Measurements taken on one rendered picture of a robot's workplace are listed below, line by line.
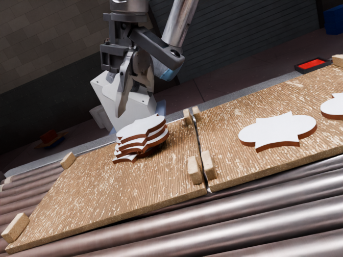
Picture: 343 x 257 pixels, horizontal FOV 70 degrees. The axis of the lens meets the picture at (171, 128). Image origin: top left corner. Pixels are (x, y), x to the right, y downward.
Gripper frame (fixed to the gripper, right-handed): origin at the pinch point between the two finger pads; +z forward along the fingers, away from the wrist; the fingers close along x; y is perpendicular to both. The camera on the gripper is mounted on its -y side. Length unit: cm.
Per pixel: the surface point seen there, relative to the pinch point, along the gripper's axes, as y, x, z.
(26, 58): 445, -312, 107
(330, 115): -38.4, -2.0, -6.5
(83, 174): 12.3, 7.2, 19.3
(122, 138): 2.7, 2.9, 7.8
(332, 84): -40.2, -18.3, -8.2
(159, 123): -4.9, -1.8, 3.8
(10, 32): 468, -307, 58
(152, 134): -4.6, 1.2, 5.5
